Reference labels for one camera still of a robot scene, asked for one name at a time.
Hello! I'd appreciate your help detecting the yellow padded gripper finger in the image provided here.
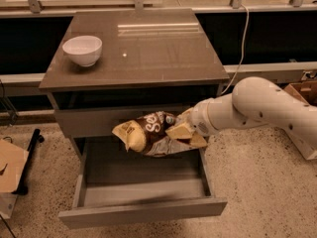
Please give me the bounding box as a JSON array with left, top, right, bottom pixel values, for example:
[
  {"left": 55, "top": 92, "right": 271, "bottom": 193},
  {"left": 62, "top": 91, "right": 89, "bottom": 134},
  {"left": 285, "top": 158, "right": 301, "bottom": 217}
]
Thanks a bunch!
[
  {"left": 189, "top": 132, "right": 208, "bottom": 148},
  {"left": 165, "top": 122, "right": 195, "bottom": 139}
]

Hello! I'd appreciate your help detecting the brown chip bag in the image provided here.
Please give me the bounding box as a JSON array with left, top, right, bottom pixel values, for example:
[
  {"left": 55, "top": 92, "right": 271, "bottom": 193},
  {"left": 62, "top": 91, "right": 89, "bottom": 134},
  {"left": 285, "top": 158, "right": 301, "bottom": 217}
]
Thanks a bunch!
[{"left": 112, "top": 109, "right": 199, "bottom": 157}]

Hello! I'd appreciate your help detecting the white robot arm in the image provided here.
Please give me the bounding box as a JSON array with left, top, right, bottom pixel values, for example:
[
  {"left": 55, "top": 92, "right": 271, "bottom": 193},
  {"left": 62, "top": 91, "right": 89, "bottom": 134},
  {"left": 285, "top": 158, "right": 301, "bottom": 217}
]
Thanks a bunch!
[{"left": 166, "top": 76, "right": 317, "bottom": 148}]

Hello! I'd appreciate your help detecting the open grey middle drawer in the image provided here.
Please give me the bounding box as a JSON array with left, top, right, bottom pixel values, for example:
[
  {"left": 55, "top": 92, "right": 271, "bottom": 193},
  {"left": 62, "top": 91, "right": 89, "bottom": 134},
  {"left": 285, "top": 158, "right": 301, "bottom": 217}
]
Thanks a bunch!
[{"left": 58, "top": 136, "right": 227, "bottom": 229}]

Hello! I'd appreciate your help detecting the grey drawer cabinet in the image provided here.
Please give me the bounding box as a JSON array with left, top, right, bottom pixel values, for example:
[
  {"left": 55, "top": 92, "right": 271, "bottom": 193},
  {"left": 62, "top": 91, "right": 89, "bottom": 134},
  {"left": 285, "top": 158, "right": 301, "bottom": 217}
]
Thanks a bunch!
[{"left": 39, "top": 9, "right": 231, "bottom": 230}]

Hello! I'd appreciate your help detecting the cardboard box on right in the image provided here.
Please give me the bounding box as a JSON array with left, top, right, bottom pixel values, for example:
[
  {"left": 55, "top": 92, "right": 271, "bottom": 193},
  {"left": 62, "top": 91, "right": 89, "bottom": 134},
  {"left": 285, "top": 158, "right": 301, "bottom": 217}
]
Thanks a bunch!
[{"left": 283, "top": 80, "right": 317, "bottom": 161}]

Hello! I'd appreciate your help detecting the white ceramic bowl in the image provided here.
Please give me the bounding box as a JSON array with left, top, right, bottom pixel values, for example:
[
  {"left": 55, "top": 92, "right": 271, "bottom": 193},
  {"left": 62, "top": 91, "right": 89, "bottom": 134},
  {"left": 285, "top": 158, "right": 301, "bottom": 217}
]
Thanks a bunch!
[{"left": 62, "top": 36, "right": 102, "bottom": 66}]

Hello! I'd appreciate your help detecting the black stand leg left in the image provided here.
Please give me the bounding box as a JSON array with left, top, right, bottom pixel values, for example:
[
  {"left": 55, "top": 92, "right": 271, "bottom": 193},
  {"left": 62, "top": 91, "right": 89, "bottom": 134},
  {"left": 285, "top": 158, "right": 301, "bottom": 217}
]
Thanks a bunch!
[{"left": 14, "top": 129, "right": 45, "bottom": 195}]

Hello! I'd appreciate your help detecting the cardboard sheet on left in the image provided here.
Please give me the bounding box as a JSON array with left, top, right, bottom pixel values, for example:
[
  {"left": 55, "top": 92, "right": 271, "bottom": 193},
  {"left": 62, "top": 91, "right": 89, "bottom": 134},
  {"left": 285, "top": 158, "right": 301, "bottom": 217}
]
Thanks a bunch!
[{"left": 0, "top": 140, "right": 29, "bottom": 192}]

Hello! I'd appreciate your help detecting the white power cable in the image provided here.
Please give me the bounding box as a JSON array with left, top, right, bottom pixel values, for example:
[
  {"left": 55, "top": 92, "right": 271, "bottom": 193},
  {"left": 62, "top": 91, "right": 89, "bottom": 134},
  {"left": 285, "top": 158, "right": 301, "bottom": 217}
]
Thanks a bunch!
[{"left": 220, "top": 4, "right": 251, "bottom": 96}]

